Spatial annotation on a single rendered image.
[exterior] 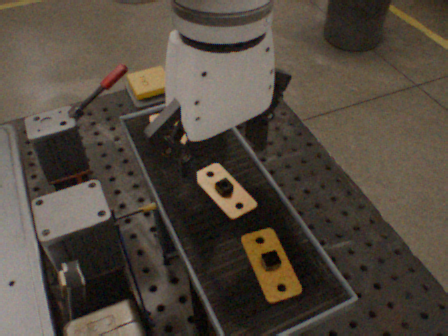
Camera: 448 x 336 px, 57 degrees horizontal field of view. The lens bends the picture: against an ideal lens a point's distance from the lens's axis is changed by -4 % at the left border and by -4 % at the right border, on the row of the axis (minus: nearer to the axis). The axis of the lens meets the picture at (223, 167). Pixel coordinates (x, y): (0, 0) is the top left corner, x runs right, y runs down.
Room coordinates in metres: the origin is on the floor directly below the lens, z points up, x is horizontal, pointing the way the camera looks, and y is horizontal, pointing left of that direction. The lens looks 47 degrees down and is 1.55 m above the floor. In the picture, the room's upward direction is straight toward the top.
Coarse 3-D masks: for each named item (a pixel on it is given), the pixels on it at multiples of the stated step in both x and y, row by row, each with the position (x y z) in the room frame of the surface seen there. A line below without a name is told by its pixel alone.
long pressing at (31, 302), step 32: (0, 128) 0.63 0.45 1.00; (0, 160) 0.54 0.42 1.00; (0, 192) 0.46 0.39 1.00; (0, 224) 0.40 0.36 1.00; (32, 224) 0.39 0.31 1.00; (0, 256) 0.34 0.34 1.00; (32, 256) 0.33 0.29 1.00; (0, 288) 0.28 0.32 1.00; (32, 288) 0.28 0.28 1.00; (0, 320) 0.23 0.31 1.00; (32, 320) 0.24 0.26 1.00
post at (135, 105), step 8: (128, 88) 0.57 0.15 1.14; (128, 96) 0.56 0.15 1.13; (152, 96) 0.54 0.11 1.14; (160, 96) 0.54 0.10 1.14; (136, 104) 0.52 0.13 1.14; (144, 104) 0.52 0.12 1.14; (152, 104) 0.53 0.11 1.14; (160, 104) 0.53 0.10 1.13; (152, 200) 0.55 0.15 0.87; (160, 216) 0.52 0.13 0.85; (160, 224) 0.53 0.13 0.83; (160, 232) 0.54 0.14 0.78; (168, 232) 0.53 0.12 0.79; (160, 240) 0.55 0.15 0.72; (168, 240) 0.53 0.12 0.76; (160, 248) 0.54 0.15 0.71; (168, 248) 0.53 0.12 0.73; (168, 256) 0.52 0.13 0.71; (176, 256) 0.52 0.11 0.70
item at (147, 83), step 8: (136, 72) 0.58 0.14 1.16; (144, 72) 0.58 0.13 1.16; (152, 72) 0.58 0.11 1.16; (160, 72) 0.58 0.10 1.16; (128, 80) 0.56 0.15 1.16; (136, 80) 0.56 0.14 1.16; (144, 80) 0.56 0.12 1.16; (152, 80) 0.56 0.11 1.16; (160, 80) 0.56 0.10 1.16; (136, 88) 0.54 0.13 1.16; (144, 88) 0.54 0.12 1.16; (152, 88) 0.54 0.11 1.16; (160, 88) 0.54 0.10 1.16; (136, 96) 0.52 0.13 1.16; (144, 96) 0.53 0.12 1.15
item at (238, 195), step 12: (216, 168) 0.37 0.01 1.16; (204, 180) 0.35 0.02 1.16; (216, 180) 0.35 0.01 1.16; (228, 180) 0.34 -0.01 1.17; (216, 192) 0.33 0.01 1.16; (228, 192) 0.33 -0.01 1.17; (240, 192) 0.33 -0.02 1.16; (228, 204) 0.31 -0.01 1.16; (252, 204) 0.31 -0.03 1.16; (228, 216) 0.29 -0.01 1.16; (240, 216) 0.30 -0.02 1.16
